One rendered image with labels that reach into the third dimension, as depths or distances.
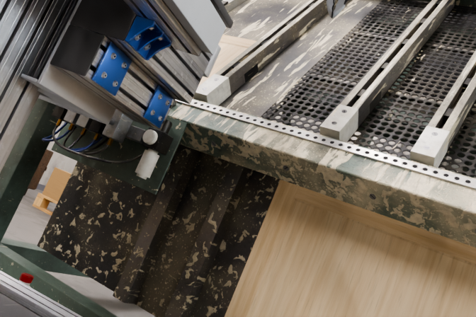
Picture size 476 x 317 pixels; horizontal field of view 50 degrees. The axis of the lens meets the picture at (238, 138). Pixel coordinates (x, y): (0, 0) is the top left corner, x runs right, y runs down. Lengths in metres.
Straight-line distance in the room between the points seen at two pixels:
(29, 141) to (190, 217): 0.68
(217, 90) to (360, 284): 0.75
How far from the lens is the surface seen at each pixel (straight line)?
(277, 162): 1.45
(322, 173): 1.38
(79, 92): 1.17
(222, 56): 2.01
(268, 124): 1.51
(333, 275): 1.56
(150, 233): 1.81
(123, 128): 1.63
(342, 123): 1.47
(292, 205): 1.63
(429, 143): 1.41
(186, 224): 1.81
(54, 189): 5.28
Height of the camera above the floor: 0.57
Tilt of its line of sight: 9 degrees up
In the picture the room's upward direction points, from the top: 23 degrees clockwise
